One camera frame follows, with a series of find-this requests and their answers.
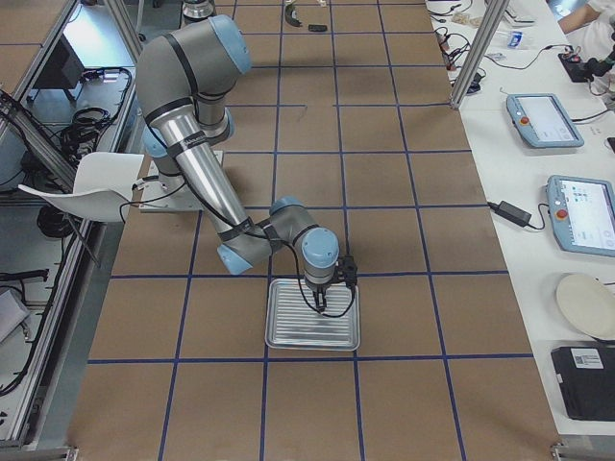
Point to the black laptop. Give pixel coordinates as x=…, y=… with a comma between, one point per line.
x=586, y=382

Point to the white plate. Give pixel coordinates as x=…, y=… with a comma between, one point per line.
x=588, y=305

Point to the teach pendant near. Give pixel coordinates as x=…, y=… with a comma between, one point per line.
x=582, y=214

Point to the white chair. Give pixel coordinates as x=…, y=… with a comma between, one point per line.
x=103, y=183

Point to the brake shoe olive metal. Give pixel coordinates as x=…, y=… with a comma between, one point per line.
x=290, y=16

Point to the metal ribbed tray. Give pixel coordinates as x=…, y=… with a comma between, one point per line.
x=291, y=324

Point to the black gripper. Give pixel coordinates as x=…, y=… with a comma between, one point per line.
x=318, y=290

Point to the black power adapter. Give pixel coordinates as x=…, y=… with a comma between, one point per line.
x=511, y=213

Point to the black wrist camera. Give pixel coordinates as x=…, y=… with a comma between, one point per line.
x=346, y=271

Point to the aluminium frame post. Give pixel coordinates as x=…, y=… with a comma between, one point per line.
x=489, y=25

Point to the teach pendant far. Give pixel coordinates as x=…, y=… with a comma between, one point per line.
x=542, y=122

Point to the teach pendant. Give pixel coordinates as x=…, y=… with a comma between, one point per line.
x=582, y=214
x=542, y=122

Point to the black brake pad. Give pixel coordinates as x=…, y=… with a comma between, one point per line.
x=317, y=28

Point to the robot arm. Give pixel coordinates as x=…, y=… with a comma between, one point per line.
x=181, y=80

